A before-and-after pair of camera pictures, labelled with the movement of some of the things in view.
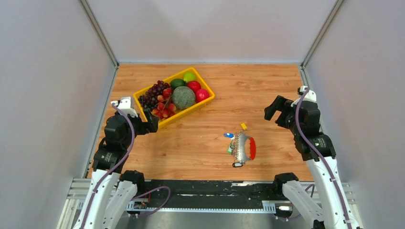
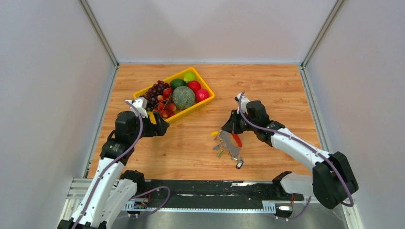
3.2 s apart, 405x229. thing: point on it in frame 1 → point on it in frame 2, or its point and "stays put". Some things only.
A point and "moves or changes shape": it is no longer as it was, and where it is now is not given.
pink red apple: (201, 94) stays put
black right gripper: (278, 102) → (230, 126)
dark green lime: (177, 82) stays put
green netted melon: (183, 97) stays put
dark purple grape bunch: (149, 99) stays put
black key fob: (237, 164) moves or changes shape
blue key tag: (229, 135) → (217, 146)
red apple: (194, 85) stays put
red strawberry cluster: (165, 108) stays put
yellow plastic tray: (163, 123) stays put
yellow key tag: (244, 126) moves or changes shape
